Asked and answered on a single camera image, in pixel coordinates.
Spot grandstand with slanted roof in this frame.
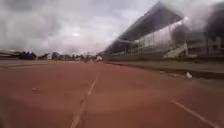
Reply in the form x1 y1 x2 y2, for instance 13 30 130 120
100 1 190 63

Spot distant row of trees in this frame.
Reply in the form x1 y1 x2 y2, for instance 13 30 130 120
17 50 98 62

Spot grass strip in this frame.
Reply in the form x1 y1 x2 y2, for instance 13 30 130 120
105 60 224 74

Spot red running track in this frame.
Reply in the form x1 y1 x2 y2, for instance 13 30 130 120
0 61 224 128

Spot grey building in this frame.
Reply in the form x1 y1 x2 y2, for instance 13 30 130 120
185 35 224 60

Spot dark trees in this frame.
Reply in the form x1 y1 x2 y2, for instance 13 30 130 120
203 1 224 56

